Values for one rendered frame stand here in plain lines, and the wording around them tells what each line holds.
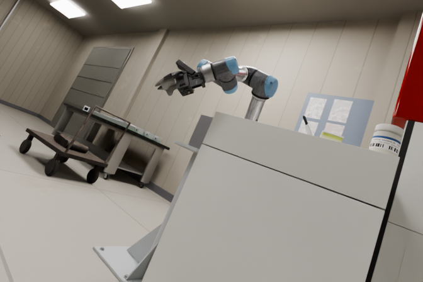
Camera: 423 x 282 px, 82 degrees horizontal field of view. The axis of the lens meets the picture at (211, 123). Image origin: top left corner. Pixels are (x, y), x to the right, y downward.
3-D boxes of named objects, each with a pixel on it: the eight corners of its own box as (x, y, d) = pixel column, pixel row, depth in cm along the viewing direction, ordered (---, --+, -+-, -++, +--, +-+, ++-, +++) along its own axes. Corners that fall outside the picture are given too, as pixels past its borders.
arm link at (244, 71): (248, 62, 154) (199, 53, 115) (262, 69, 149) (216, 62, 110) (240, 78, 159) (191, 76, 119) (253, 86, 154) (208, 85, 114)
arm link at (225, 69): (241, 77, 105) (238, 64, 97) (216, 85, 106) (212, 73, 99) (236, 63, 109) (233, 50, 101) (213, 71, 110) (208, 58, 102)
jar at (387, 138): (394, 164, 72) (402, 135, 74) (396, 158, 67) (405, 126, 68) (367, 157, 76) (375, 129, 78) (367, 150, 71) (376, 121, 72)
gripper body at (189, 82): (175, 89, 100) (203, 80, 99) (172, 72, 104) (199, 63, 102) (181, 97, 107) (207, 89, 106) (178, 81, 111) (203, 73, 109)
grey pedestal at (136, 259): (92, 248, 152) (150, 129, 167) (144, 248, 185) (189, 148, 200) (137, 303, 120) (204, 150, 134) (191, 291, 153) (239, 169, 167)
